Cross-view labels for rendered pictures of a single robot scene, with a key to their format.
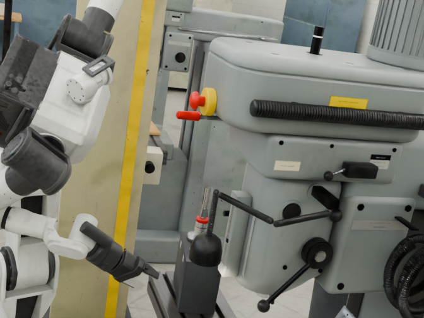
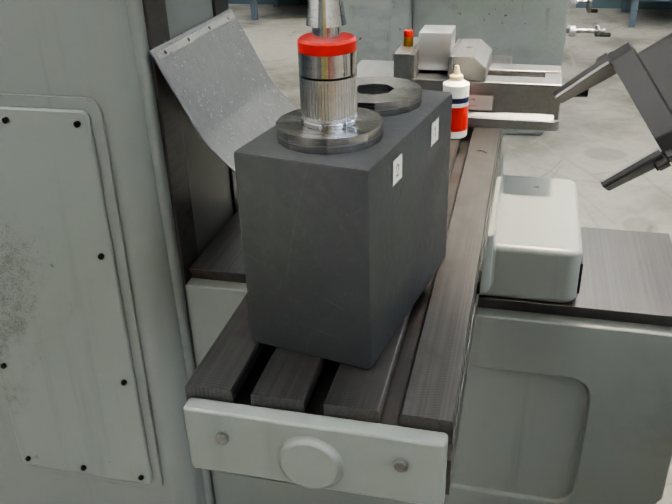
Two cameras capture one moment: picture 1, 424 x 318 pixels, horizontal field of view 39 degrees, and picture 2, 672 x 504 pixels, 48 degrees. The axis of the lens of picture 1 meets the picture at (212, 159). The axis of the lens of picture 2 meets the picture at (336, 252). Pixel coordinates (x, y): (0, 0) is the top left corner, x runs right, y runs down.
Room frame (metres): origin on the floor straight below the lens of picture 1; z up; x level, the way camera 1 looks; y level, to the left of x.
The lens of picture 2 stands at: (2.35, 0.35, 1.37)
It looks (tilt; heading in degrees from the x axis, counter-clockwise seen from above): 28 degrees down; 216
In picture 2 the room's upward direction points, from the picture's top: 2 degrees counter-clockwise
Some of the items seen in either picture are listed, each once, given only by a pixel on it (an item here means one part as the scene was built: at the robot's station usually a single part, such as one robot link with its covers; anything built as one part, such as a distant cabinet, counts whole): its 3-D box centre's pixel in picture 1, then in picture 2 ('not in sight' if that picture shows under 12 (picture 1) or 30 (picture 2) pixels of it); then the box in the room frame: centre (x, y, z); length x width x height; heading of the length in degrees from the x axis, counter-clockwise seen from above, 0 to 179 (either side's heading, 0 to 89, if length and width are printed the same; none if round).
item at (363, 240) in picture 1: (347, 226); not in sight; (1.41, -0.37, 1.47); 0.24 x 0.19 x 0.26; 21
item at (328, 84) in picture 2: (201, 228); (328, 85); (1.85, 0.00, 1.20); 0.05 x 0.05 x 0.06
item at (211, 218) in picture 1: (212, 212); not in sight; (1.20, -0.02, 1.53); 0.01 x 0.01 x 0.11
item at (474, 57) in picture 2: not in sight; (470, 59); (1.20, -0.18, 1.06); 0.12 x 0.06 x 0.04; 20
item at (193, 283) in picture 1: (197, 269); (355, 206); (1.80, -0.01, 1.07); 0.22 x 0.12 x 0.20; 10
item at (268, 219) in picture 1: (247, 209); not in sight; (1.14, -0.09, 1.58); 0.17 x 0.01 x 0.01; 47
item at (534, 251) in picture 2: not in sight; (422, 216); (1.35, -0.19, 0.83); 0.50 x 0.35 x 0.12; 111
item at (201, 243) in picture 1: (206, 246); not in sight; (1.20, -0.02, 1.45); 0.07 x 0.07 x 0.06
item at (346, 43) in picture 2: (202, 219); (326, 43); (1.85, 0.00, 1.23); 0.05 x 0.05 x 0.01
